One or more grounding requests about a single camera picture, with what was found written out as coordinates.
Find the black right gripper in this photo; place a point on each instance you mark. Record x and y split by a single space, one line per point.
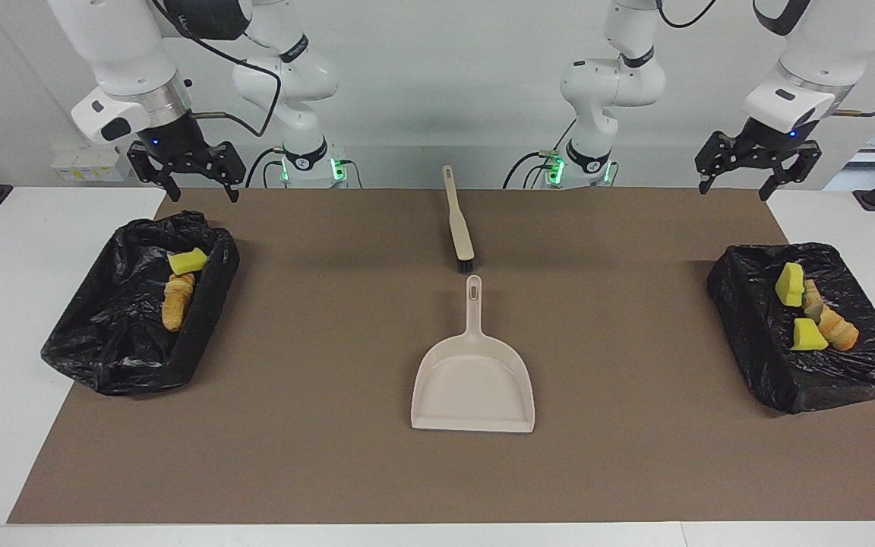
178 140

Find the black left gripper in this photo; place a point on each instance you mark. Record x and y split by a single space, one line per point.
770 138

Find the notched yellow sponge piece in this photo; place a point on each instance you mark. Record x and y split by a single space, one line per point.
187 261

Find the lumpy pale bread piece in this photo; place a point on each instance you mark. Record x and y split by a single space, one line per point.
180 285

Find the brown fried bread roll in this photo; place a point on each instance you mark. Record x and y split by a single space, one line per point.
175 313

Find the angular pale bread chunk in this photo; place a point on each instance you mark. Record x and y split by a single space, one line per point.
813 300

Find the orange croissant piece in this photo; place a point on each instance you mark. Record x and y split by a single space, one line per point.
838 331

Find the beige brush with black bristles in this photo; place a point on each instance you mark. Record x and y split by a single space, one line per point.
459 228

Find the beige plastic dustpan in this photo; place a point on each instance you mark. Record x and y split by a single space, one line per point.
472 380

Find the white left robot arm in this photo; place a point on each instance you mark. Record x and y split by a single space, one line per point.
825 45

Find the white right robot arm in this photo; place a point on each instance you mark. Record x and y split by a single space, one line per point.
134 53

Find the bin with black bag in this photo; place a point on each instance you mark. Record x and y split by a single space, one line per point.
802 372
118 342

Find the brown table mat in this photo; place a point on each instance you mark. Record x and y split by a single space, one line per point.
437 471

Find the white wall socket box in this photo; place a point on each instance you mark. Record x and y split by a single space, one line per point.
84 165

